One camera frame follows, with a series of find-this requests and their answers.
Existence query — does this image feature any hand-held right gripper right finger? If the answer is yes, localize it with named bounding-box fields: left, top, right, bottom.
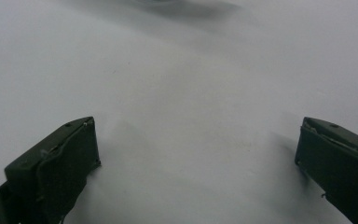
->
left=294, top=117, right=358, bottom=224

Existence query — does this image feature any white table mat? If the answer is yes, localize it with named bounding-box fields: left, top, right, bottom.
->
left=0, top=0, right=358, bottom=224

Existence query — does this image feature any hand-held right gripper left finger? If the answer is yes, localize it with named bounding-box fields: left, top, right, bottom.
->
left=3, top=116, right=102, bottom=224

